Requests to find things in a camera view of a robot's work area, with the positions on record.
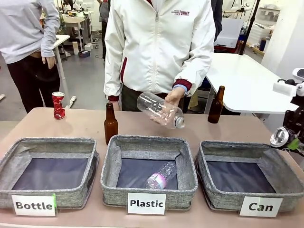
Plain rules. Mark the black tripod pole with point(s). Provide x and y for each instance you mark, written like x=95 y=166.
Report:
x=248 y=26

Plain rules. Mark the large white table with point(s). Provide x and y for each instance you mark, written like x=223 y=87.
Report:
x=244 y=78

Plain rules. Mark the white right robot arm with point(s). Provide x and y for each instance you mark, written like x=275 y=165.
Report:
x=299 y=78

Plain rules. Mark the person's right forearm white sleeve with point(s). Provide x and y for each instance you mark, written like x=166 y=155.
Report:
x=112 y=71

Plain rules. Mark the small plastic bottle pink label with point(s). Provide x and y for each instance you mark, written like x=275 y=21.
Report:
x=160 y=178

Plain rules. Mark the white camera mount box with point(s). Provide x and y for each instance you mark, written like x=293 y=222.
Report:
x=283 y=88

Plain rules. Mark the white desk with metal leg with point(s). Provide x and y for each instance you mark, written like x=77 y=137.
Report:
x=62 y=57

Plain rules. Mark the bystander in gray shirt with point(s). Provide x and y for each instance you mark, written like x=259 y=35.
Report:
x=21 y=35

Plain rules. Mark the person's left forearm white sleeve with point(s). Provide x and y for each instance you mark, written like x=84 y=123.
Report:
x=190 y=71

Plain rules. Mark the silver metal can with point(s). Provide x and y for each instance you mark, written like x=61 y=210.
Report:
x=279 y=138

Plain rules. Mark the person's right hand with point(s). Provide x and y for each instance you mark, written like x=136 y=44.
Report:
x=115 y=105

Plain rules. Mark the gray fabric basket Can label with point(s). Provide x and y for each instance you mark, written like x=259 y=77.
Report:
x=204 y=171

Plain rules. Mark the gray fabric basket Plastic label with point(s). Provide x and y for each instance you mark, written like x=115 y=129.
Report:
x=111 y=190

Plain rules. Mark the person's left hand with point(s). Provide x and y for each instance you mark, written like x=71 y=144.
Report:
x=174 y=96

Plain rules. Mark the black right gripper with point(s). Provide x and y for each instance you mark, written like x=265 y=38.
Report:
x=293 y=121

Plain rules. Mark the background person in dark clothes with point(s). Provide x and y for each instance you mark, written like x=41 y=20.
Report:
x=104 y=21

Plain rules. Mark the large clear plastic bottle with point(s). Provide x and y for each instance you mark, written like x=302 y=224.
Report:
x=154 y=105

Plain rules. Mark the bystander's left hand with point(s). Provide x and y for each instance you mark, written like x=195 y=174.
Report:
x=49 y=62

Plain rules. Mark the person in white jacket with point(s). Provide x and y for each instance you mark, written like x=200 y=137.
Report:
x=154 y=47

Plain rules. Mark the crushed red soda can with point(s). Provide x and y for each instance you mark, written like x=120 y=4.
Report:
x=58 y=105

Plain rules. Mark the white background workbench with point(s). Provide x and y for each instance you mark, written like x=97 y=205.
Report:
x=74 y=21

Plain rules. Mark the white sign reading Plastic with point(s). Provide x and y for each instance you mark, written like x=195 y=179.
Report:
x=146 y=203

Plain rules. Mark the white sign reading Can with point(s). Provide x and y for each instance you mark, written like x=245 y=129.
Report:
x=260 y=207

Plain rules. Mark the white sign reading Bottle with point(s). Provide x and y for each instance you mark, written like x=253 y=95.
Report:
x=34 y=205

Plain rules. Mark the dark blue flask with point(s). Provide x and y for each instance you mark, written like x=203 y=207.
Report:
x=262 y=45

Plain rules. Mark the gray fabric basket Bottle label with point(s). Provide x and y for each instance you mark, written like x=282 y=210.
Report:
x=14 y=193

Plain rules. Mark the brown glass beer bottle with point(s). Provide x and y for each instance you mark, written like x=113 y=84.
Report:
x=216 y=109
x=111 y=126

